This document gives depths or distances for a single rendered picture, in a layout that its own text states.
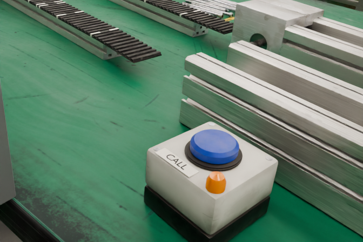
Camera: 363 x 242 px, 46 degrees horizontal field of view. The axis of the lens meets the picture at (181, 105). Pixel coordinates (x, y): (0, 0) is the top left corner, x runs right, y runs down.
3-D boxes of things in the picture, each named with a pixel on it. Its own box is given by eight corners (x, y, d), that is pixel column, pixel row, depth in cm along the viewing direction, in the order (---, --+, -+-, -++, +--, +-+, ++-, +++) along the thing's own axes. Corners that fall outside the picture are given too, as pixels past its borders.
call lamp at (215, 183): (201, 186, 32) (202, 173, 31) (214, 177, 33) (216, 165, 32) (215, 196, 31) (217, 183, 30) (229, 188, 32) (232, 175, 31)
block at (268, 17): (217, 65, 67) (225, 5, 62) (265, 49, 74) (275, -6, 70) (263, 87, 61) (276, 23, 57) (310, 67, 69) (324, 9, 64)
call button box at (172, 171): (142, 203, 38) (145, 145, 35) (215, 163, 44) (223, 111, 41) (206, 258, 33) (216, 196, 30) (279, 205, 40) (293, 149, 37)
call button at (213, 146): (178, 156, 36) (180, 136, 35) (211, 140, 38) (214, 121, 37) (213, 181, 33) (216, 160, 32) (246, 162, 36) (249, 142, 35)
